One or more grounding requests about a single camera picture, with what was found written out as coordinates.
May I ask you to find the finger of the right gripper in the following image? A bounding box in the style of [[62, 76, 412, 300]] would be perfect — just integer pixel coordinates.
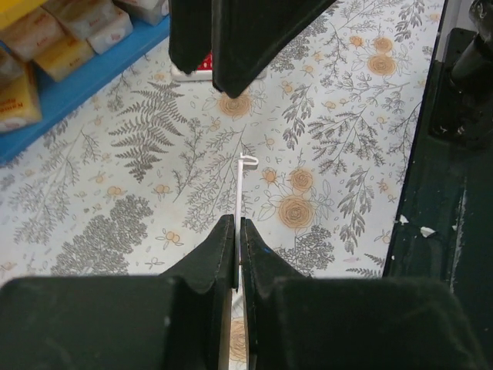
[[211, 0, 333, 99], [169, 0, 212, 75]]

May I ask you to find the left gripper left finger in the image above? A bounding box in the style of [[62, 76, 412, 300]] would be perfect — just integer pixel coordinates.
[[1, 215, 236, 369]]

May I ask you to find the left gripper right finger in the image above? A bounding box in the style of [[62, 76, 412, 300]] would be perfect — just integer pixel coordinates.
[[240, 219, 485, 369]]

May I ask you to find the white battery cover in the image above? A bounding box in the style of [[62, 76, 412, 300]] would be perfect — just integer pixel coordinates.
[[233, 153, 259, 267]]

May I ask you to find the red white remote control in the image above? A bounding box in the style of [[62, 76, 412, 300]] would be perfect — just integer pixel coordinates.
[[169, 50, 270, 82]]

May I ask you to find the white pack right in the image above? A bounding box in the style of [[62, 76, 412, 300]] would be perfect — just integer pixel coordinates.
[[87, 12, 133, 55]]

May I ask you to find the floral table mat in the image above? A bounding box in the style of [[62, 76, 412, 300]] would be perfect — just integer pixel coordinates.
[[1, 1, 443, 281]]

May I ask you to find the yellow white pack middle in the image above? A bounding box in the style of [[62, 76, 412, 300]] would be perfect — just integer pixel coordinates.
[[34, 35, 95, 82]]

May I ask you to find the blue shelf unit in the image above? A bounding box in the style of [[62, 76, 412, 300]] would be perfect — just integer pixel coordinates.
[[1, 16, 169, 166]]

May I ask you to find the black base bar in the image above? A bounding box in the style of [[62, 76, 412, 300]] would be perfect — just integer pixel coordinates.
[[384, 1, 492, 321]]

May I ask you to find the yellow soap pack left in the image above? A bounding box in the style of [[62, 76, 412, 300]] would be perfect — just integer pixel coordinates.
[[1, 63, 42, 133]]

